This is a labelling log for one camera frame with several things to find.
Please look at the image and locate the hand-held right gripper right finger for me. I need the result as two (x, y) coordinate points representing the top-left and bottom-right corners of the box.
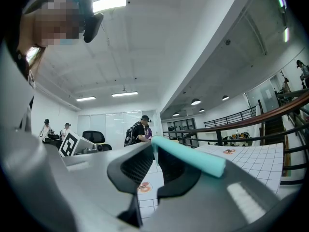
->
(144, 148), (288, 232)

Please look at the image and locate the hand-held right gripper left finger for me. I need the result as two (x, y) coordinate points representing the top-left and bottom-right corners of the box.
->
(64, 143), (155, 232)

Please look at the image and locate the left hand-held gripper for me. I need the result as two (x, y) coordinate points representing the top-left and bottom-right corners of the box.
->
(58, 131), (105, 158)

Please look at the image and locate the teal cylindrical tube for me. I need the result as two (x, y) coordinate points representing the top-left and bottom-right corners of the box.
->
(151, 136), (227, 178)

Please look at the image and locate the black office chair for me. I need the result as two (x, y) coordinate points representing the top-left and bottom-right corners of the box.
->
(82, 130), (113, 152)

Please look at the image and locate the white grid tablecloth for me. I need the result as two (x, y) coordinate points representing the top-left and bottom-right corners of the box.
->
(137, 143), (284, 219)

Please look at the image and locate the black railing with wooden handrail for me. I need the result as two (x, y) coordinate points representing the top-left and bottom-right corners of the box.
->
(162, 88), (309, 186)

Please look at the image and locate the person's head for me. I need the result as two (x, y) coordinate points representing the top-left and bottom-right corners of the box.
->
(4, 0), (85, 65)

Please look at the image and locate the ceiling panel light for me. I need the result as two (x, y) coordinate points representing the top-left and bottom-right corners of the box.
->
(92, 0), (127, 13)

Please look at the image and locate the black head-worn camera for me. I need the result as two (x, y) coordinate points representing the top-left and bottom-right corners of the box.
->
(81, 0), (104, 44)

